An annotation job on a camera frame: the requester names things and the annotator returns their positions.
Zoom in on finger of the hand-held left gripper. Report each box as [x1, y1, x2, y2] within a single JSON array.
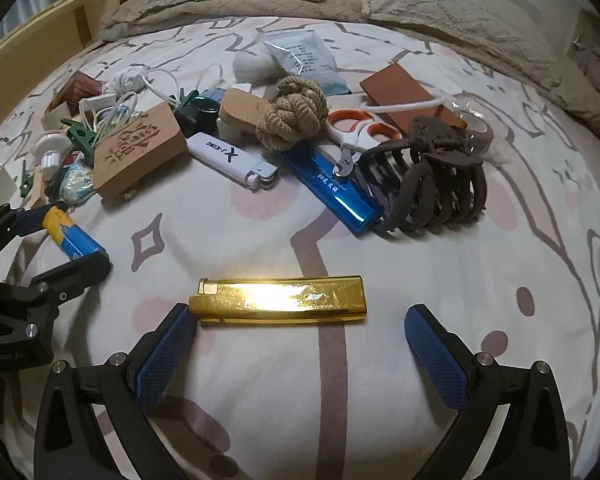
[[0, 204, 56, 261], [30, 251, 112, 306]]

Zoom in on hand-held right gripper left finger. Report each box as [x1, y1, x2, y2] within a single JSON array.
[[34, 304, 197, 480]]

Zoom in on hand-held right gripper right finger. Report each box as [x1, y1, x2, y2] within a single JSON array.
[[404, 304, 572, 480]]

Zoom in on blue yellow lighter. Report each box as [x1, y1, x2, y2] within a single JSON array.
[[44, 206, 107, 262]]

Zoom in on gold lighter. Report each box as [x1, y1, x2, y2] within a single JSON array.
[[189, 275, 367, 327]]

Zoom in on blue white patterned packet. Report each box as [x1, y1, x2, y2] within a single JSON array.
[[59, 162, 100, 204]]

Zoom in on white round plastic holder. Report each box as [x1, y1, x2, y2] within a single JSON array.
[[33, 130, 75, 181]]

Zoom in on dark green clothes peg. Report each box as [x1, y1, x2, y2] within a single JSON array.
[[176, 87, 202, 112], [60, 117, 100, 167]]

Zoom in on carved wooden tag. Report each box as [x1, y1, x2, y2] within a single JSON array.
[[92, 102, 187, 202]]

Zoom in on rabbit printed blanket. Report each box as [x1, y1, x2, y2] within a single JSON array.
[[0, 15, 600, 480]]

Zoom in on white charger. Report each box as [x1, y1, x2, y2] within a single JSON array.
[[77, 94, 117, 122]]

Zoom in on red box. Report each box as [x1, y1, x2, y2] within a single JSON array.
[[44, 71, 104, 117]]

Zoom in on brown hair claw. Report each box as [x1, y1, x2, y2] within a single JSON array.
[[355, 116, 488, 235]]

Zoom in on white lighter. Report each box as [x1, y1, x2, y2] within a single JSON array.
[[186, 132, 280, 194]]

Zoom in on wooden shelf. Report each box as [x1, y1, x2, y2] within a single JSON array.
[[0, 0, 167, 131]]

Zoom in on small black box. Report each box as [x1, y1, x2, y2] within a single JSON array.
[[174, 102, 220, 134]]

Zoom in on blue metallic case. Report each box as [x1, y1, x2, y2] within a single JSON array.
[[279, 147, 386, 237]]

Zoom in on tan cork piece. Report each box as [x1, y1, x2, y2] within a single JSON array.
[[218, 89, 272, 137]]

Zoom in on clear brown tape roll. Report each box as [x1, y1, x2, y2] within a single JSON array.
[[452, 104, 496, 153]]

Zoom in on white orange clippers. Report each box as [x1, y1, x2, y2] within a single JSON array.
[[327, 108, 403, 179]]

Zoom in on white sock ball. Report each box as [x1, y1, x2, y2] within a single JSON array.
[[232, 52, 277, 84]]

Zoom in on beige duvet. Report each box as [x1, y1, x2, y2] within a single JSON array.
[[100, 0, 600, 128]]

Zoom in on brown leather wallet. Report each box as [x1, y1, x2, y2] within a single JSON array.
[[358, 62, 465, 131]]

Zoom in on white grey pouch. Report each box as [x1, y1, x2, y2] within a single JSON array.
[[263, 29, 352, 97]]

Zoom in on white cable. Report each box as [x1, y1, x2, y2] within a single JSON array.
[[111, 62, 227, 126]]

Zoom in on rope knot ball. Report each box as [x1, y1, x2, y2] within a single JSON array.
[[256, 76, 329, 152]]

